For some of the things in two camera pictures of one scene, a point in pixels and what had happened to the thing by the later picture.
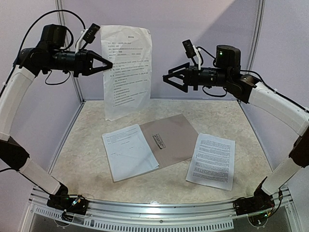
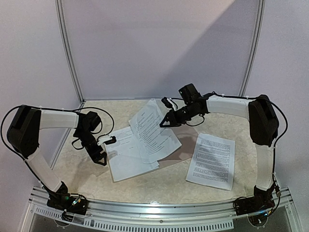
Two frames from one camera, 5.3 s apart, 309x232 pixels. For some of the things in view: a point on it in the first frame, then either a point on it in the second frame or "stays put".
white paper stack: (212, 162) stays put
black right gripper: (188, 78) to (172, 116)
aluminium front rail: (219, 215) stays put
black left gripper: (84, 61) to (92, 154)
